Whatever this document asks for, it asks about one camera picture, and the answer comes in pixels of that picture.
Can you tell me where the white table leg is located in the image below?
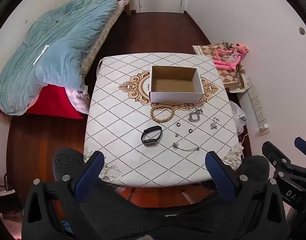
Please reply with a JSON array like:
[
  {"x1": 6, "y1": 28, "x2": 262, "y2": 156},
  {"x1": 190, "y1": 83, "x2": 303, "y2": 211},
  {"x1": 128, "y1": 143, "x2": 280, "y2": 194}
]
[{"x1": 181, "y1": 192, "x2": 196, "y2": 205}]

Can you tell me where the silver chain bracelet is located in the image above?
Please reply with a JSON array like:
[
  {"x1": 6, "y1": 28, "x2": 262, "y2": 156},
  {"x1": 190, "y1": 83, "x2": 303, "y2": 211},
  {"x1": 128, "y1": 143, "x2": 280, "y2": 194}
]
[{"x1": 188, "y1": 107, "x2": 203, "y2": 122}]

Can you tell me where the pink checked cloth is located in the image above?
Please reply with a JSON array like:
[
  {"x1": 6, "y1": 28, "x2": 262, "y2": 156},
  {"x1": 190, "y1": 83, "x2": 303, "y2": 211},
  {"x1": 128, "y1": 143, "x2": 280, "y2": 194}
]
[{"x1": 65, "y1": 87, "x2": 90, "y2": 115}]

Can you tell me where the brown checkered cloth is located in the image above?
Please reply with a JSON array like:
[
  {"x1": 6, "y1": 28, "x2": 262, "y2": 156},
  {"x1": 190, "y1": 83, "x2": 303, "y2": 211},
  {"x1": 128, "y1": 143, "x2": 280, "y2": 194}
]
[{"x1": 192, "y1": 41, "x2": 251, "y2": 93}]

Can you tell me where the thin silver necklace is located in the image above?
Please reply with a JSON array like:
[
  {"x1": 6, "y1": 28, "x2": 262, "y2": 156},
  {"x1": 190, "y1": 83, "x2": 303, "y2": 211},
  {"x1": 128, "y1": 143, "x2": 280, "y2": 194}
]
[{"x1": 172, "y1": 142, "x2": 200, "y2": 152}]

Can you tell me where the black smart band watch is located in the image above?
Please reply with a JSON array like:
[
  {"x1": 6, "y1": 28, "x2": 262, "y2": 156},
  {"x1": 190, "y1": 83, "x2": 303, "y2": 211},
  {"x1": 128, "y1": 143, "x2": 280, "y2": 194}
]
[{"x1": 141, "y1": 125, "x2": 163, "y2": 147}]

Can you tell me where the white charger cable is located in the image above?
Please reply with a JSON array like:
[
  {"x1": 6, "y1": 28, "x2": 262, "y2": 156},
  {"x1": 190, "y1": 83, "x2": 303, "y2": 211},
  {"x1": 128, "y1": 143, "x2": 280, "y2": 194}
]
[{"x1": 239, "y1": 127, "x2": 262, "y2": 145}]

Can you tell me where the red blanket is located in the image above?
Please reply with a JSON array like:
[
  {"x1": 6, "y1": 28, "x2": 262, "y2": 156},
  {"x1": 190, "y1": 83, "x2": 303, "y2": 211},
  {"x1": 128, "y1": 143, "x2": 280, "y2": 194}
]
[{"x1": 0, "y1": 85, "x2": 85, "y2": 119}]

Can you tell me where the white plastic bag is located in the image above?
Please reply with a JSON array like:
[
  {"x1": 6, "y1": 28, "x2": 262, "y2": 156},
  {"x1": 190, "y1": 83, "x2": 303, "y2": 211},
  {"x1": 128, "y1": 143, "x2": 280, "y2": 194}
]
[{"x1": 230, "y1": 102, "x2": 247, "y2": 134}]

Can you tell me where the white cardboard box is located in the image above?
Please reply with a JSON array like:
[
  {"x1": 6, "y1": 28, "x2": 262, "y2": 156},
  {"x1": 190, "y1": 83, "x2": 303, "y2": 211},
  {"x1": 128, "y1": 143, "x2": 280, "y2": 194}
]
[{"x1": 149, "y1": 65, "x2": 203, "y2": 103}]

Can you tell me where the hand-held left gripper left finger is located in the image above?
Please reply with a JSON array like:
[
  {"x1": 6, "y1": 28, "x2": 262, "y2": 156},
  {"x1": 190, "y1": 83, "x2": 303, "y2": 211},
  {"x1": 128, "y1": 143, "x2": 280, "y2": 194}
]
[{"x1": 22, "y1": 151, "x2": 105, "y2": 240}]

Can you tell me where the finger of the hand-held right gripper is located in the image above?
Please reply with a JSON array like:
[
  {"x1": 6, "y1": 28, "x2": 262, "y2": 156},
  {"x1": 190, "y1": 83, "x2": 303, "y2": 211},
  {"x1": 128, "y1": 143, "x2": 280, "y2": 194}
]
[
  {"x1": 294, "y1": 137, "x2": 306, "y2": 159},
  {"x1": 262, "y1": 141, "x2": 291, "y2": 173}
]

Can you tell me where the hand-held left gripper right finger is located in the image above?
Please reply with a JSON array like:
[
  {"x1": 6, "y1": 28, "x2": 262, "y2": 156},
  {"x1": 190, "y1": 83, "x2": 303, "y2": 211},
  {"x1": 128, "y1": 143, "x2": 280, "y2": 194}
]
[{"x1": 205, "y1": 151, "x2": 287, "y2": 240}]

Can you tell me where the beige checkered mattress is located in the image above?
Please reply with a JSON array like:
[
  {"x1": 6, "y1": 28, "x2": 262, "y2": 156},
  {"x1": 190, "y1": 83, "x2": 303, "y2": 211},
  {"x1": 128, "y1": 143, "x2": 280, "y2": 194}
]
[{"x1": 80, "y1": 0, "x2": 132, "y2": 74}]

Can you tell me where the white power strip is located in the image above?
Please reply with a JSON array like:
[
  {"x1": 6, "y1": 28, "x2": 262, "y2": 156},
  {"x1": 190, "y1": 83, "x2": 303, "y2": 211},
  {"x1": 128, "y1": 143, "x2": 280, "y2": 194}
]
[{"x1": 246, "y1": 77, "x2": 264, "y2": 124}]

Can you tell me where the pink plush toy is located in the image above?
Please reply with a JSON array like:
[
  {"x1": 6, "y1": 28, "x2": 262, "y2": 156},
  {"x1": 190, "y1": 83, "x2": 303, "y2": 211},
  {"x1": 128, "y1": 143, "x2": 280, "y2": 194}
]
[{"x1": 213, "y1": 42, "x2": 250, "y2": 70}]

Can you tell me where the wooden bed frame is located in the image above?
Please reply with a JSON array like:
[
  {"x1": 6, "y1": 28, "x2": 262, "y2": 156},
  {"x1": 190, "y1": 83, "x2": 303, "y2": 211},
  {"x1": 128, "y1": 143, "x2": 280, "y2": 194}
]
[{"x1": 125, "y1": 0, "x2": 136, "y2": 16}]

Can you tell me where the wooden bead bracelet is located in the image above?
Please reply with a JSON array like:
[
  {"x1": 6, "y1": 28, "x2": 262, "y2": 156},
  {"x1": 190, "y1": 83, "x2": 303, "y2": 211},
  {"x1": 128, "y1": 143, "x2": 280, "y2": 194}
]
[{"x1": 150, "y1": 104, "x2": 174, "y2": 124}]

